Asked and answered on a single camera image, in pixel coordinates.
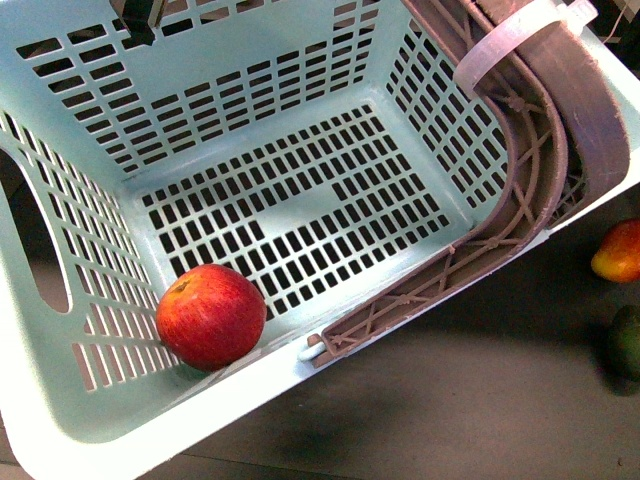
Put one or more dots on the light teal plastic basket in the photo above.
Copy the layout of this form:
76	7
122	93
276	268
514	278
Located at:
358	162

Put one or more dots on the red yellow mango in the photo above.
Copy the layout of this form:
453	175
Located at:
617	258

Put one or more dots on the red apple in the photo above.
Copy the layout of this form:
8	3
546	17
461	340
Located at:
211	317

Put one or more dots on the green avocado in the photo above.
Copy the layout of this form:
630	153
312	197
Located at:
623	342

